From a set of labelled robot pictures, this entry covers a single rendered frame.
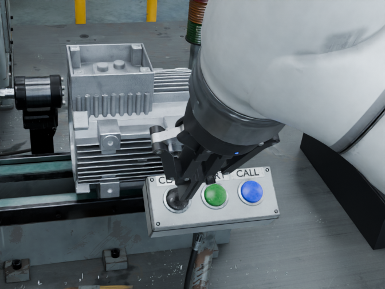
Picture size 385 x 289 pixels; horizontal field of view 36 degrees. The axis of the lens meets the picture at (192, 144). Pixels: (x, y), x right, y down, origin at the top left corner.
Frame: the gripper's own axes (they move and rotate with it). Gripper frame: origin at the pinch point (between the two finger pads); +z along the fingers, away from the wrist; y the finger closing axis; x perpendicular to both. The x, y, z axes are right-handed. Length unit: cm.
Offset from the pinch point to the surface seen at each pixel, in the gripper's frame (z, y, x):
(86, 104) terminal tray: 15.4, 9.5, -17.7
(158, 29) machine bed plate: 90, -21, -78
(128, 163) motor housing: 20.1, 3.8, -9.7
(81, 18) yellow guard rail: 214, -10, -166
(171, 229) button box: 9.0, 1.1, 3.5
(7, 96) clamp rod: 32.0, 21.3, -28.1
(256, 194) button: 7.2, -10.5, 0.6
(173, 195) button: 7.2, 0.5, -0.3
